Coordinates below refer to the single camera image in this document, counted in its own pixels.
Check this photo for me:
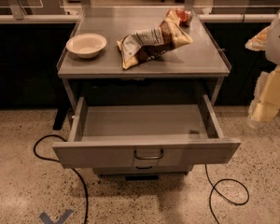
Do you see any brown and white chip bag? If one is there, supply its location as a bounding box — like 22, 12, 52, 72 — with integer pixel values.
117, 19, 193, 70

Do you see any grey metal drawer cabinet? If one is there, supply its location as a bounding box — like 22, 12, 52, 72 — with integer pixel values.
53, 7, 239, 175

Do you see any red snack bag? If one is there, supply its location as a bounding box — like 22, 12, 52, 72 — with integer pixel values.
166, 8, 192, 27

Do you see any grey middle drawer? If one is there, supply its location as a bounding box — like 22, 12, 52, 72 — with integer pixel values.
92, 165, 193, 175

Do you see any dark counter with white rail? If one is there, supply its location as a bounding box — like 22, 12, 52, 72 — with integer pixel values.
0, 22, 275, 108

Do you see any grey top drawer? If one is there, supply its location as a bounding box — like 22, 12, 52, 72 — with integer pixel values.
53, 95, 241, 169

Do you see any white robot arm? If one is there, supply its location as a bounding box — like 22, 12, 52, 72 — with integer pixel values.
245, 11, 280, 129

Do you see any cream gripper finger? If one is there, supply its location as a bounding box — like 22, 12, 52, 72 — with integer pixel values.
252, 66, 280, 122
247, 72, 269, 129

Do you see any black cable on left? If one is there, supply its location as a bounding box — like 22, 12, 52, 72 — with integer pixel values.
33, 133, 90, 224

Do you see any white ceramic bowl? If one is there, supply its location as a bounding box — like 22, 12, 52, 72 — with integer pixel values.
66, 34, 106, 59

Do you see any grey drawer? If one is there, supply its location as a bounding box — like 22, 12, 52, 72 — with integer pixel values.
53, 95, 241, 169
92, 165, 193, 175

